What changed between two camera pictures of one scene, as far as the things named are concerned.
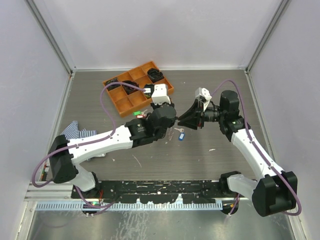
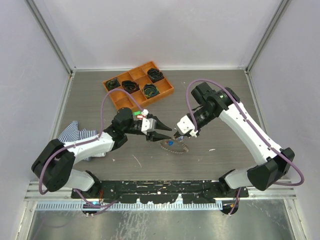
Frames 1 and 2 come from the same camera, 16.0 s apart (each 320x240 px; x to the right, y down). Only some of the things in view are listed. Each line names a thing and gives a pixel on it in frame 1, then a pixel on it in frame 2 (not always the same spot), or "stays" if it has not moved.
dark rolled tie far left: x=114 y=80 stays
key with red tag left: x=140 y=116 stays
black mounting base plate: x=156 y=191 stays
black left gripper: x=156 y=106 → x=154 y=136
